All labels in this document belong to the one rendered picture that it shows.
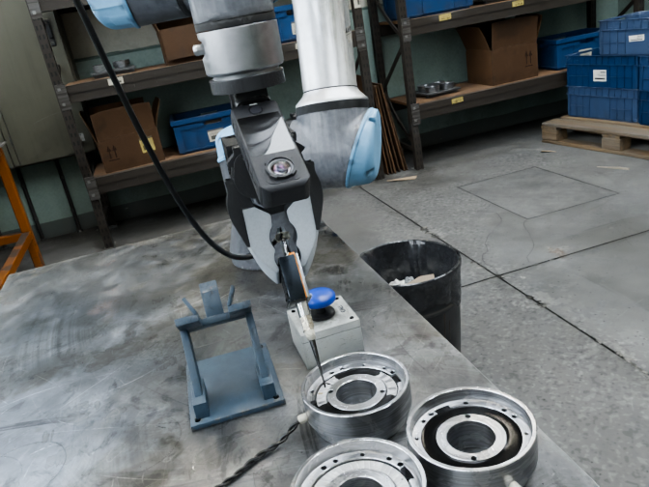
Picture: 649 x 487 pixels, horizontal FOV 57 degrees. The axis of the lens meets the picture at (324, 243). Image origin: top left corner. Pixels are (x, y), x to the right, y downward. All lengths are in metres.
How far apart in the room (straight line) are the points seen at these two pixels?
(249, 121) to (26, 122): 3.73
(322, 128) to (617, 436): 1.25
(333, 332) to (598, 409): 1.33
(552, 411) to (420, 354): 1.24
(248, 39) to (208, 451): 0.39
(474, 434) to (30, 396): 0.53
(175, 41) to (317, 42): 2.97
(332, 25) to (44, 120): 3.42
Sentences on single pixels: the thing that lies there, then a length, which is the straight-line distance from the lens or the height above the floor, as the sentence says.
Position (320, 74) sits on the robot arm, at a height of 1.08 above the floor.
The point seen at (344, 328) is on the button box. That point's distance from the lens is 0.69.
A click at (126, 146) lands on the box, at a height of 0.58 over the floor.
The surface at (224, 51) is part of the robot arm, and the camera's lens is 0.57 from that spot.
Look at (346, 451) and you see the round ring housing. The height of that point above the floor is 0.83.
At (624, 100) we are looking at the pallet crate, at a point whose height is 0.29.
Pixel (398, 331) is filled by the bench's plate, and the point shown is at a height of 0.80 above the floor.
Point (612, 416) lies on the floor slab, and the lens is 1.91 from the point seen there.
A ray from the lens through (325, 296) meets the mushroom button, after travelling 0.69.
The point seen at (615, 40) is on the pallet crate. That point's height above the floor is 0.67.
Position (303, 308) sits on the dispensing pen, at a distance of 0.62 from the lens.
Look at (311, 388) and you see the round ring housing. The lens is 0.62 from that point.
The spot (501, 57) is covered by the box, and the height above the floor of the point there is 0.63.
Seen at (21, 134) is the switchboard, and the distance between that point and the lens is 4.27.
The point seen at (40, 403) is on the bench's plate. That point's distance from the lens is 0.82.
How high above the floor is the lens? 1.18
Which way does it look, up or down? 21 degrees down
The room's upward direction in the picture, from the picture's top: 10 degrees counter-clockwise
